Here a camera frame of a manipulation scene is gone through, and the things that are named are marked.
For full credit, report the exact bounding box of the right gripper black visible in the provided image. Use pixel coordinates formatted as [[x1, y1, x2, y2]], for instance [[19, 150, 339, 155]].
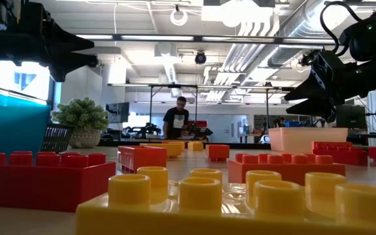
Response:
[[285, 50, 376, 123]]

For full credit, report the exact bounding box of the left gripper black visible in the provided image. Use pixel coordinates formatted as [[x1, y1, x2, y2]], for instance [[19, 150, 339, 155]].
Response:
[[0, 5, 98, 82]]

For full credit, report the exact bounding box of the long orange toy brick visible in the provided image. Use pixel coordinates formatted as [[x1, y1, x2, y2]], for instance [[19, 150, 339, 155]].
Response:
[[228, 153, 347, 185]]

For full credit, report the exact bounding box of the long red toy brick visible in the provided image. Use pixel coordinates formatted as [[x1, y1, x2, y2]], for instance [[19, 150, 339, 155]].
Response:
[[0, 150, 117, 213]]

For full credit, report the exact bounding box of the orange translucent plastic bin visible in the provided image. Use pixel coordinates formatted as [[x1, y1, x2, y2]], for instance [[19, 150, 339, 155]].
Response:
[[268, 127, 349, 154]]

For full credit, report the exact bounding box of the black desk monitor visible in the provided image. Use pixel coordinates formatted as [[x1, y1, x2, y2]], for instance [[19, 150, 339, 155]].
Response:
[[335, 104, 368, 130]]

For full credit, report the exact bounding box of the bright screen with blue logo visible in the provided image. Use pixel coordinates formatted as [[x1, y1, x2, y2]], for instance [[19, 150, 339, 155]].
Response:
[[0, 59, 52, 106]]

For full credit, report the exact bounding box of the green potted plant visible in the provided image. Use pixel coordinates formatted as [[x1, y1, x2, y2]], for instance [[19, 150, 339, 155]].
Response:
[[50, 96, 110, 149]]

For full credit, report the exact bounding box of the black mesh basket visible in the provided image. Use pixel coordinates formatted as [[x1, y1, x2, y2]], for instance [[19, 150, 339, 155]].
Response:
[[40, 123, 74, 154]]

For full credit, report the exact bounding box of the blue plastic tray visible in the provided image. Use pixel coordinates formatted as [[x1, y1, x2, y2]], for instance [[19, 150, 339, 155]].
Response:
[[0, 88, 52, 157]]

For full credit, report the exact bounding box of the red background machine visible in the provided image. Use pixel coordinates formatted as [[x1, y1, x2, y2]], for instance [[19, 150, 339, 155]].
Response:
[[187, 119, 213, 142]]

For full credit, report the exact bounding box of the black overhead light bar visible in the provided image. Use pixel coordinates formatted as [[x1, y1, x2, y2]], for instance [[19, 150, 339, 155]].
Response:
[[73, 32, 339, 45]]

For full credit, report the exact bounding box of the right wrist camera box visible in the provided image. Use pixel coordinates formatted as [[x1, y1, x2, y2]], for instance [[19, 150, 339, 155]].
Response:
[[300, 48, 319, 66]]

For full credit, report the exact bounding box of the silver ventilation duct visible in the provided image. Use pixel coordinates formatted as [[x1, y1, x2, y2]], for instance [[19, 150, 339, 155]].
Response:
[[268, 0, 342, 68]]

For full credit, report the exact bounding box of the dark wall monitor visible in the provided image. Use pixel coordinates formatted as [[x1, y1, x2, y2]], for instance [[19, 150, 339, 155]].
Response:
[[105, 102, 131, 124]]

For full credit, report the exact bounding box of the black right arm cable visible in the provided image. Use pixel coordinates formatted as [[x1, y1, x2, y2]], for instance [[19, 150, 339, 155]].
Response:
[[320, 1, 354, 56]]

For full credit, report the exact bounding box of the white hanging ring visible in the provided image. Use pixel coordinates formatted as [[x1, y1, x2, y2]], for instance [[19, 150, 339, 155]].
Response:
[[170, 8, 189, 27]]

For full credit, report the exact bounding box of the black background station frame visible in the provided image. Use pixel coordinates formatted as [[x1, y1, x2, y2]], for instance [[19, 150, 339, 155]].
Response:
[[108, 83, 295, 141]]

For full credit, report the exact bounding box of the black round ceiling camera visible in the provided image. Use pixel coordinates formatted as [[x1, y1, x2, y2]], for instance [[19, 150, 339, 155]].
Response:
[[194, 51, 208, 65]]

